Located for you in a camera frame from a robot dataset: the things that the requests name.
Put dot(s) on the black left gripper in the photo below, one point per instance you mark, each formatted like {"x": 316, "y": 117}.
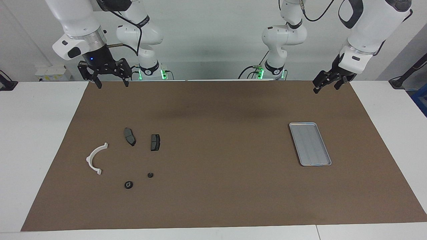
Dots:
{"x": 337, "y": 75}

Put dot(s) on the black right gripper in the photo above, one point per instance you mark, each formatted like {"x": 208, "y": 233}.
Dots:
{"x": 98, "y": 60}

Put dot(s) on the large black bearing gear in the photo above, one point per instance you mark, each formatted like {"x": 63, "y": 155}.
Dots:
{"x": 129, "y": 184}

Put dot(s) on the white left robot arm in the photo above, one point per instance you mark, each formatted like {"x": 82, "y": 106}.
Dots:
{"x": 370, "y": 30}

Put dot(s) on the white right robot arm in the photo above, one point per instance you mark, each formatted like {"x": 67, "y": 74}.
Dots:
{"x": 80, "y": 20}

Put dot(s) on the silver metal tray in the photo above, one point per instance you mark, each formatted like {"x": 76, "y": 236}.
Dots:
{"x": 310, "y": 145}

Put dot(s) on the white power strip box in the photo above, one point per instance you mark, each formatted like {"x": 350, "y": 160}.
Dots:
{"x": 51, "y": 72}

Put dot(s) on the dark grey curved brake pad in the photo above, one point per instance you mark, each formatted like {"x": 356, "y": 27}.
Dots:
{"x": 129, "y": 136}

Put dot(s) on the dark grey rectangular brake pad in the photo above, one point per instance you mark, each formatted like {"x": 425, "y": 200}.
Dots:
{"x": 155, "y": 142}

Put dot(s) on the blue crate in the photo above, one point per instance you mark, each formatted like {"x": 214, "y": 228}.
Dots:
{"x": 421, "y": 101}

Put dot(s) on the black table clamp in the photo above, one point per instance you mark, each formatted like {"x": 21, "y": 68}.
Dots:
{"x": 7, "y": 84}

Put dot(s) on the brown table mat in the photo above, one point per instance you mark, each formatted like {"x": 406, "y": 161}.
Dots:
{"x": 217, "y": 186}

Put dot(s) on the white curved plastic bracket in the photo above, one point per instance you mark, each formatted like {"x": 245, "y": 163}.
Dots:
{"x": 90, "y": 163}

